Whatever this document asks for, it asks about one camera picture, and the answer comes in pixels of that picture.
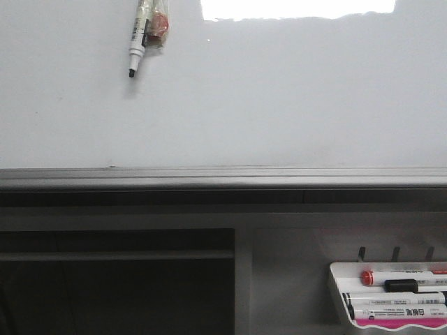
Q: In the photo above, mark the white black-tip whiteboard marker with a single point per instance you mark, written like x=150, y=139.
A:
x=138, y=42

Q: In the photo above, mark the large white whiteboard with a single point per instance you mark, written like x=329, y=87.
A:
x=243, y=94

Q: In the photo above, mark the round red magnet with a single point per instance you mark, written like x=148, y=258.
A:
x=159, y=26

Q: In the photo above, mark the white marker tray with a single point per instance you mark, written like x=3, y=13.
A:
x=344, y=277

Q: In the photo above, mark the white marker black end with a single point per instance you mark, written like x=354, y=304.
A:
x=395, y=298

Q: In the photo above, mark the red-capped white marker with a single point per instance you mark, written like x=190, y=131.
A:
x=427, y=278

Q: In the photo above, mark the white marker front row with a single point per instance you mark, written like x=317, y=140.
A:
x=396, y=312

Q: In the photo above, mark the black-capped white marker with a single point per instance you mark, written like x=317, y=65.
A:
x=411, y=285

